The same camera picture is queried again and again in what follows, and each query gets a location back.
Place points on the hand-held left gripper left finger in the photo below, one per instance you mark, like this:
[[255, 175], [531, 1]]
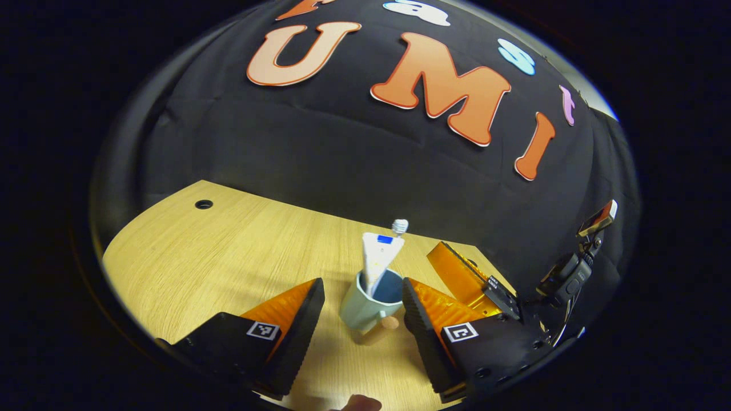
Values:
[[300, 337]]

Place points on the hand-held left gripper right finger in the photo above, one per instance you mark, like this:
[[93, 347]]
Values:
[[425, 337]]

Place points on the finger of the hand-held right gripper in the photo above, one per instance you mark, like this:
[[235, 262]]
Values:
[[457, 274]]

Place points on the light blue cup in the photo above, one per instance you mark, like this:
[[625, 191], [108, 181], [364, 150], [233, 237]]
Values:
[[360, 308]]

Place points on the white toothbrush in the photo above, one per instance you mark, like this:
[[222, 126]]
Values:
[[400, 226]]

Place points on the white toothpaste tube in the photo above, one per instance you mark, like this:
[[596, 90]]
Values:
[[378, 257]]

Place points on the wooden desktop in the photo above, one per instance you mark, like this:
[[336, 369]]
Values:
[[228, 257]]

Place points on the black backdrop cloth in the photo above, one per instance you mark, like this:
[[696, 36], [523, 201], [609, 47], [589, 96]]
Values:
[[342, 154]]

